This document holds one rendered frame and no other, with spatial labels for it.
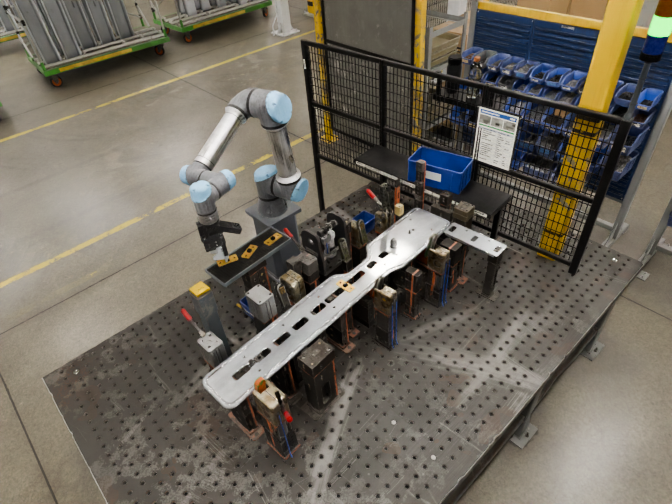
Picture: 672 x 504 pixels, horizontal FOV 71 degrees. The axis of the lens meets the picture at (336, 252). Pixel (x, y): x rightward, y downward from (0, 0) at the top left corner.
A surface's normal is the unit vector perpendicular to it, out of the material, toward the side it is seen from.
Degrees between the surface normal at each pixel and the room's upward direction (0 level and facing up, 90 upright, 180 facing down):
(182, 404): 0
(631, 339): 0
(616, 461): 0
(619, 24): 90
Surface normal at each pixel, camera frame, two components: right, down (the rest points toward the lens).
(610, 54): -0.67, 0.55
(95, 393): -0.07, -0.75
